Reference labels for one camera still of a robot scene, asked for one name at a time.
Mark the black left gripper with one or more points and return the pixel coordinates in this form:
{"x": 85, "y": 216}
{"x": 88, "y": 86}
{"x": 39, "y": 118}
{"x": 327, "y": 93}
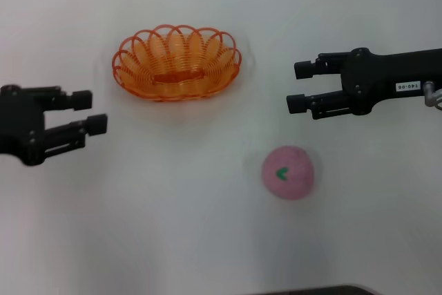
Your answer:
{"x": 20, "y": 119}

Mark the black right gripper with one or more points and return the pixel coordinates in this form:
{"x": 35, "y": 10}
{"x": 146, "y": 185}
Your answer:
{"x": 373, "y": 77}

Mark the orange woven plastic basket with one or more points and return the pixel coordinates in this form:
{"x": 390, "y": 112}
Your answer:
{"x": 176, "y": 77}

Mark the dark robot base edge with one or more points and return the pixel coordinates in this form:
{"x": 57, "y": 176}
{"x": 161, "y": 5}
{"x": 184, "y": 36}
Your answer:
{"x": 328, "y": 291}

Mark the pink peach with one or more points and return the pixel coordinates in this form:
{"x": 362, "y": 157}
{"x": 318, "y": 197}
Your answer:
{"x": 297, "y": 184}

